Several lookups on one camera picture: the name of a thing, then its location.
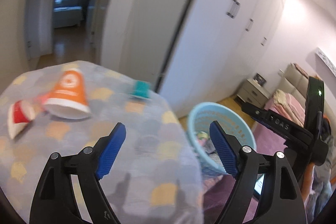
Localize pink packet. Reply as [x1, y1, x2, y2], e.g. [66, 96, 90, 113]
[35, 93, 49, 105]

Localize photo frame on nightstand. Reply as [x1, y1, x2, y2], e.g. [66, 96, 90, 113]
[253, 73, 266, 87]

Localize light blue laundry basket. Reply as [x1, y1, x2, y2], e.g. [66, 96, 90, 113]
[187, 102, 256, 177]

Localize folded blankets on bed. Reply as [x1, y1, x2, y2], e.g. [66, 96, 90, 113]
[273, 89, 305, 126]

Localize distant blue bed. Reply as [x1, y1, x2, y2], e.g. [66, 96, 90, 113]
[53, 0, 83, 29]

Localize smartphone with lit screen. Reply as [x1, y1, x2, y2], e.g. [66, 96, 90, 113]
[253, 174, 264, 200]

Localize red paper cup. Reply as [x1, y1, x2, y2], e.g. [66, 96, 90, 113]
[7, 100, 36, 139]

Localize teal packet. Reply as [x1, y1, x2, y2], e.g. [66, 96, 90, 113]
[130, 80, 151, 100]

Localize orange paper cup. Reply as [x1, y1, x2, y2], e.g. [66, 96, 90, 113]
[43, 68, 91, 120]

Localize white wardrobe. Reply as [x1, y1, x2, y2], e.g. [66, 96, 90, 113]
[160, 0, 283, 117]

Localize beige padded headboard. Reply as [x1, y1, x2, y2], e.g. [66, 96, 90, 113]
[276, 63, 309, 108]

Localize grey bedside table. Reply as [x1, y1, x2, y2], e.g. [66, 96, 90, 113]
[236, 79, 270, 108]

